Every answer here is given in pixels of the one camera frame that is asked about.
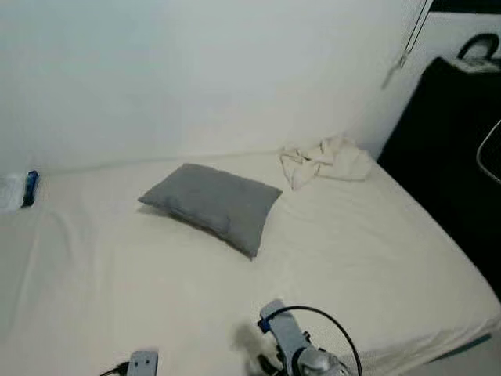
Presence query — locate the grey pillow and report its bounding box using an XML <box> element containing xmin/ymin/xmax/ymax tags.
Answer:
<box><xmin>138</xmin><ymin>163</ymin><xmax>283</xmax><ymax>260</ymax></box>

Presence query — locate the curved grey metal tube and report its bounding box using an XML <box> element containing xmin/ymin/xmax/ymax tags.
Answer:
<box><xmin>476</xmin><ymin>120</ymin><xmax>501</xmax><ymax>186</ymax></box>

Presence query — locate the black cabinet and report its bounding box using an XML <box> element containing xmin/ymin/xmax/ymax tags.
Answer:
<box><xmin>377</xmin><ymin>55</ymin><xmax>501</xmax><ymax>297</ymax></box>

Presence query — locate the crumpled beige cloth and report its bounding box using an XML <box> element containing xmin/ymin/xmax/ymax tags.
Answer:
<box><xmin>279</xmin><ymin>135</ymin><xmax>375</xmax><ymax>191</ymax></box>

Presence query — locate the bed with cream sheet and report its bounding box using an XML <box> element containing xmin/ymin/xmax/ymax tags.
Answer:
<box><xmin>0</xmin><ymin>149</ymin><xmax>501</xmax><ymax>376</ymax></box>

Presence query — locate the white and blue wipes pack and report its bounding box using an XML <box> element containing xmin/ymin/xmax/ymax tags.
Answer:
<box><xmin>0</xmin><ymin>170</ymin><xmax>40</xmax><ymax>212</ymax></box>

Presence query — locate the white case with black handle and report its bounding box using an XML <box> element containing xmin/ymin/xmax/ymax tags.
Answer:
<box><xmin>456</xmin><ymin>33</ymin><xmax>501</xmax><ymax>74</ymax></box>

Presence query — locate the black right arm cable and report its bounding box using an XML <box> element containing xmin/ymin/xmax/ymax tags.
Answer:
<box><xmin>266</xmin><ymin>305</ymin><xmax>363</xmax><ymax>376</ymax></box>

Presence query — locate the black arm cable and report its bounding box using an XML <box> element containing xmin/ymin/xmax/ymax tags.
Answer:
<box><xmin>100</xmin><ymin>361</ymin><xmax>131</xmax><ymax>376</ymax></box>
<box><xmin>266</xmin><ymin>305</ymin><xmax>363</xmax><ymax>376</ymax></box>

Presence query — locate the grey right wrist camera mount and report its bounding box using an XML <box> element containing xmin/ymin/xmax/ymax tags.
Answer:
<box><xmin>258</xmin><ymin>299</ymin><xmax>310</xmax><ymax>369</ymax></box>

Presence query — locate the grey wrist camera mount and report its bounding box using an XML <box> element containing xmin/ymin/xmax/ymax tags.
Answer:
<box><xmin>127</xmin><ymin>350</ymin><xmax>160</xmax><ymax>376</ymax></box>
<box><xmin>258</xmin><ymin>299</ymin><xmax>310</xmax><ymax>369</ymax></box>

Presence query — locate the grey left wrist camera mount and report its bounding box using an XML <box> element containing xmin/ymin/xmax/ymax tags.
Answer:
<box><xmin>127</xmin><ymin>350</ymin><xmax>160</xmax><ymax>376</ymax></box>

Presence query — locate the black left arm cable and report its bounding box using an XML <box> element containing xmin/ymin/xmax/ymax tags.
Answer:
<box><xmin>100</xmin><ymin>361</ymin><xmax>131</xmax><ymax>376</ymax></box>

